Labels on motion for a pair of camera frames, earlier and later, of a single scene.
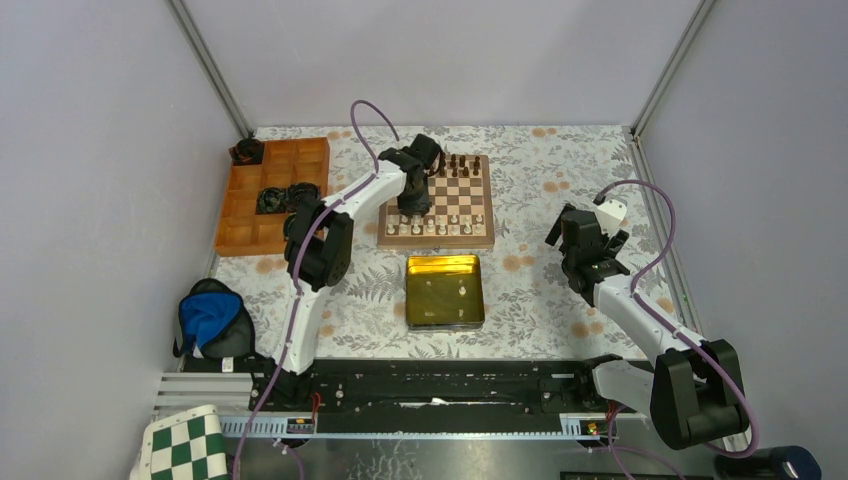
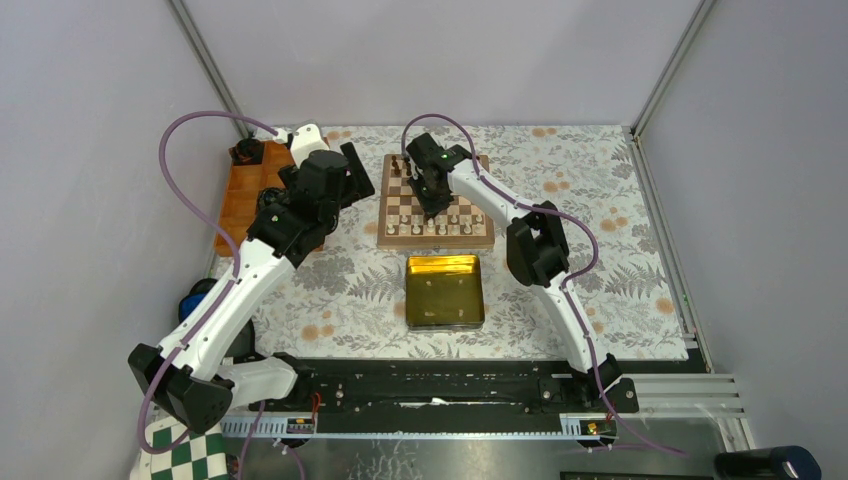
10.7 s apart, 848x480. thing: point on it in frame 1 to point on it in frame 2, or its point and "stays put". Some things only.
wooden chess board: [461, 216] stays put
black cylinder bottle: [769, 463] stays put
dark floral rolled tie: [246, 151] stays put
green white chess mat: [186, 446] stays put
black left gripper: [416, 204] to [356, 185]
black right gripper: [612, 245] to [429, 208]
